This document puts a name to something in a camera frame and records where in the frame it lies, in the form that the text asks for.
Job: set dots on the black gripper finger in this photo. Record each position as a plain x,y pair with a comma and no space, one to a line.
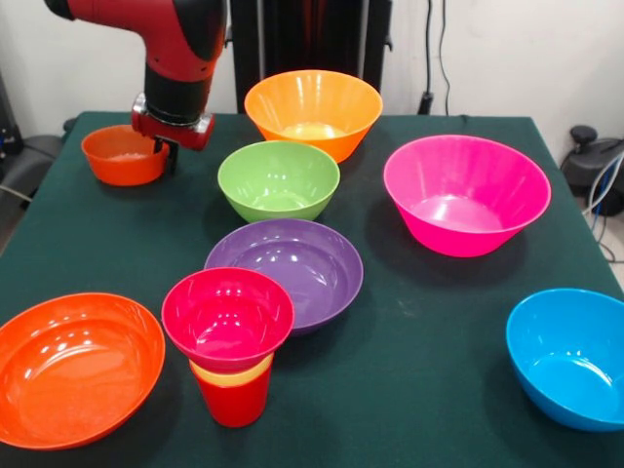
173,158
159,146

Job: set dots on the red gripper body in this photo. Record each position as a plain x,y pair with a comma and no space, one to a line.
171,127

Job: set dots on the small orange bowl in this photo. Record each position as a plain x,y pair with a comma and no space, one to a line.
117,166

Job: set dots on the small crimson bowl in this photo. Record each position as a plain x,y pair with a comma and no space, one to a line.
229,317

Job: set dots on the purple bowl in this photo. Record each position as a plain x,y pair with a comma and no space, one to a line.
312,263

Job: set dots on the stack of yellow cups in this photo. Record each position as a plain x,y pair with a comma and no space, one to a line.
234,375

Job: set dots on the red cup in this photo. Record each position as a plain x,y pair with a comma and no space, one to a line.
234,405

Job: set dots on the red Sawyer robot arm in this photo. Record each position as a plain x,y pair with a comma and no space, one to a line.
180,49

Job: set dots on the green bowl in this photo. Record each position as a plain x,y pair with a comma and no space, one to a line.
278,180

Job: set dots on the black chair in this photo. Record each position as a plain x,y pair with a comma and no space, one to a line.
34,156

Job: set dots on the large light orange bowl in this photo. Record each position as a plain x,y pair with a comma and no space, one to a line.
312,107

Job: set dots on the large red-orange bowl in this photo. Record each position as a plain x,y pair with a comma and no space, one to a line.
73,375

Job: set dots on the dark green table cloth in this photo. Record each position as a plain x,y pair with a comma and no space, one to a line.
429,292

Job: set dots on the large magenta bowl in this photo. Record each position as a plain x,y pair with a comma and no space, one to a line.
468,195

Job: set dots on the blue bowl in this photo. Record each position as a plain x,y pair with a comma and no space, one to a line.
570,361

